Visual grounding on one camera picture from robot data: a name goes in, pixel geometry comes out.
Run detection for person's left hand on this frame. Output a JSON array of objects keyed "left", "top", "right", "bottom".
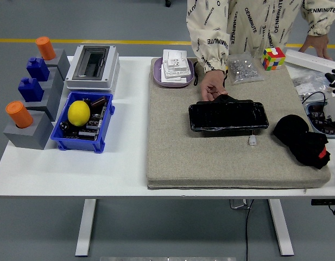
[{"left": 298, "top": 34, "right": 333, "bottom": 61}]

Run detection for person's right hand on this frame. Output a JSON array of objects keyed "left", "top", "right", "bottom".
[{"left": 199, "top": 70, "right": 228, "bottom": 102}]

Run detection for black glossy display panel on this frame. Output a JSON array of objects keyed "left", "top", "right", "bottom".
[{"left": 188, "top": 94, "right": 270, "bottom": 134}]

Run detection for black rag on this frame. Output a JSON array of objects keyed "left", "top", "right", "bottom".
[{"left": 273, "top": 114, "right": 331, "bottom": 171}]

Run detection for black desk control panel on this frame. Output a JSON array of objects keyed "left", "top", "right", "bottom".
[{"left": 311, "top": 199, "right": 335, "bottom": 207}]

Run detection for long white power strip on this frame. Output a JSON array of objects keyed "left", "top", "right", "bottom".
[{"left": 285, "top": 49, "right": 335, "bottom": 76}]

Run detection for clear plastic parts bags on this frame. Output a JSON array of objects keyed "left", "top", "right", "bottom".
[{"left": 291, "top": 71, "right": 335, "bottom": 103}]

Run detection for clear bag of metal nuts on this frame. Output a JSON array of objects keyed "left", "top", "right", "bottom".
[{"left": 226, "top": 53, "right": 266, "bottom": 86}]

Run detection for white flat plate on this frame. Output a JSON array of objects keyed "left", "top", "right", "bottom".
[{"left": 159, "top": 72, "right": 188, "bottom": 84}]

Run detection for pale tray with electronics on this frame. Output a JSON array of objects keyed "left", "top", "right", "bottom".
[{"left": 305, "top": 101, "right": 335, "bottom": 140}]

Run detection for colourful puzzle cube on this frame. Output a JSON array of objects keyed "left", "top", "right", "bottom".
[{"left": 261, "top": 47, "right": 287, "bottom": 71}]

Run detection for purple tray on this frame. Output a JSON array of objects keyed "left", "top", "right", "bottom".
[{"left": 152, "top": 57, "right": 195, "bottom": 88}]

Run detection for person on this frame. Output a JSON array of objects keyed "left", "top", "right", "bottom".
[{"left": 185, "top": 0, "right": 335, "bottom": 74}]

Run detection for grey-brown mat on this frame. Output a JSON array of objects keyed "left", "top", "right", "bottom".
[{"left": 146, "top": 56, "right": 332, "bottom": 190}]

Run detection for brown capacitor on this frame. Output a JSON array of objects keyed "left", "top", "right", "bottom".
[{"left": 90, "top": 95, "right": 108, "bottom": 109}]

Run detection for black circuit board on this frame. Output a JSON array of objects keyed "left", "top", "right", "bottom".
[{"left": 62, "top": 105, "right": 108, "bottom": 141}]

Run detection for yellow lemon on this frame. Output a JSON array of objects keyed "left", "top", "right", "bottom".
[{"left": 67, "top": 100, "right": 91, "bottom": 127}]

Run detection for blue plastic bin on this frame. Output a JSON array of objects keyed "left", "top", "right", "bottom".
[{"left": 50, "top": 91, "right": 116, "bottom": 153}]

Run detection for grey block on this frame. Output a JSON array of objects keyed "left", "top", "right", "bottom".
[
  {"left": 36, "top": 48, "right": 72, "bottom": 82},
  {"left": 22, "top": 81, "right": 65, "bottom": 122},
  {"left": 3, "top": 110, "right": 54, "bottom": 151},
  {"left": 39, "top": 66, "right": 65, "bottom": 109}
]

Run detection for white table leg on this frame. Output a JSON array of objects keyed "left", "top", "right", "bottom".
[
  {"left": 267, "top": 198, "right": 295, "bottom": 257},
  {"left": 74, "top": 198, "right": 97, "bottom": 258}
]

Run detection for orange cylinder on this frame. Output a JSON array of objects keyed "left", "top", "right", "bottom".
[
  {"left": 5, "top": 101, "right": 34, "bottom": 129},
  {"left": 35, "top": 36, "right": 57, "bottom": 61}
]

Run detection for blue block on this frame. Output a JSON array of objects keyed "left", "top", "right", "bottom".
[
  {"left": 26, "top": 57, "right": 50, "bottom": 82},
  {"left": 17, "top": 77, "right": 45, "bottom": 103}
]

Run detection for thin black cable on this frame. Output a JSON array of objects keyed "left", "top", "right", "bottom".
[{"left": 301, "top": 91, "right": 328, "bottom": 109}]

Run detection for white switch plate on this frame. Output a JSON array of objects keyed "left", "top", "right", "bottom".
[{"left": 161, "top": 58, "right": 193, "bottom": 79}]

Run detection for white wall socket plate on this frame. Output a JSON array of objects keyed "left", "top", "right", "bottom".
[{"left": 162, "top": 49, "right": 188, "bottom": 67}]

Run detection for grey electrical enclosure box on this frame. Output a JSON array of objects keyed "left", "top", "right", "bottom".
[{"left": 64, "top": 45, "right": 121, "bottom": 92}]

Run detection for grey metal bracket box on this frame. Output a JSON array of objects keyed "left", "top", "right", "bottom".
[{"left": 229, "top": 199, "right": 252, "bottom": 210}]

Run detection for black hanging cable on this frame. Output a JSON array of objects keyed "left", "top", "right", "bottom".
[{"left": 244, "top": 198, "right": 255, "bottom": 261}]

